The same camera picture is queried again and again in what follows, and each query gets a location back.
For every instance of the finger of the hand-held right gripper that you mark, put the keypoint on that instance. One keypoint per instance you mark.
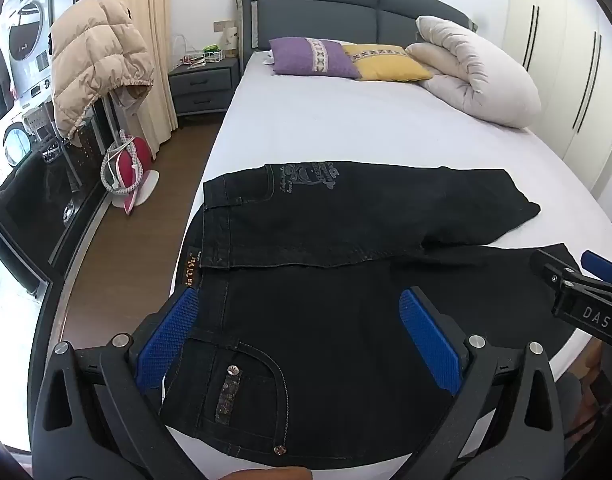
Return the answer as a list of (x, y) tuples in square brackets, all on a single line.
[(600, 265), (585, 310)]

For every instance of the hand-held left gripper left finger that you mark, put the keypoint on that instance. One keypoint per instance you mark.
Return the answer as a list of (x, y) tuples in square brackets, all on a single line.
[(168, 340)]

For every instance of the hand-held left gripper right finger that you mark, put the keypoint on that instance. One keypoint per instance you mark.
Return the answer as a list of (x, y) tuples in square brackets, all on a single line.
[(428, 340)]

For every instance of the black denim pants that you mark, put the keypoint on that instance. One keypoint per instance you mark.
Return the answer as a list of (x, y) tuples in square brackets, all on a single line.
[(336, 220)]

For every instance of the person's left hand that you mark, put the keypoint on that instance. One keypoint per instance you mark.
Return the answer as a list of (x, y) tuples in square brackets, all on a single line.
[(266, 474)]

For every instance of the red and white standing appliance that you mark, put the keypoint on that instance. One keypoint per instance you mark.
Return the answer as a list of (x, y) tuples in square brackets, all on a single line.
[(131, 170)]

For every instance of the white wardrobe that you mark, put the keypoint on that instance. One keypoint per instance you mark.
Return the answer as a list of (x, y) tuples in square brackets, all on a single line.
[(565, 60)]

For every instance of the rolled white duvet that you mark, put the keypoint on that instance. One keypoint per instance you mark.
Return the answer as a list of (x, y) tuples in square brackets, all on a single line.
[(475, 75)]

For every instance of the bed with white sheet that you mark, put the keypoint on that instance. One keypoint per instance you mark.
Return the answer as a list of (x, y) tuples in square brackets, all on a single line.
[(346, 125)]

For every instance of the white washing machine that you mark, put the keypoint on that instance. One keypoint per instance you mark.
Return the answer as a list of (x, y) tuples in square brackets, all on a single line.
[(16, 140)]

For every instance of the grey nightstand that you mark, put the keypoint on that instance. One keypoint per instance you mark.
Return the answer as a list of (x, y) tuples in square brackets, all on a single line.
[(203, 87)]

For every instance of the yellow pillow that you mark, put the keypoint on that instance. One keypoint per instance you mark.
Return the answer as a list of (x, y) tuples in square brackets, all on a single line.
[(385, 62)]

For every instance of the beige puffer jacket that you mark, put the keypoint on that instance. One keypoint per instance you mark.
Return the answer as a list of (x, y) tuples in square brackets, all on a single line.
[(96, 65)]

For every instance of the purple pillow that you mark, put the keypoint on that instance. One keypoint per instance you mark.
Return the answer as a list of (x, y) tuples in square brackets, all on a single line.
[(311, 57)]

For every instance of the beige curtain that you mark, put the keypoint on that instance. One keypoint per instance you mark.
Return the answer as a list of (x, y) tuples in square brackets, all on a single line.
[(141, 20)]

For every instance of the white tumble dryer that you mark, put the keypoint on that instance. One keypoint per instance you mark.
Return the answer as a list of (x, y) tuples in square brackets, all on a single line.
[(31, 35)]

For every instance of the grey upholstered headboard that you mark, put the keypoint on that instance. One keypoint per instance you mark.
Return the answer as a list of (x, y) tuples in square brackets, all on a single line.
[(336, 10)]

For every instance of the wall socket plate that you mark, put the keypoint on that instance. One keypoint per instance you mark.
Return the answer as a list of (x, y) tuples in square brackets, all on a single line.
[(225, 25)]

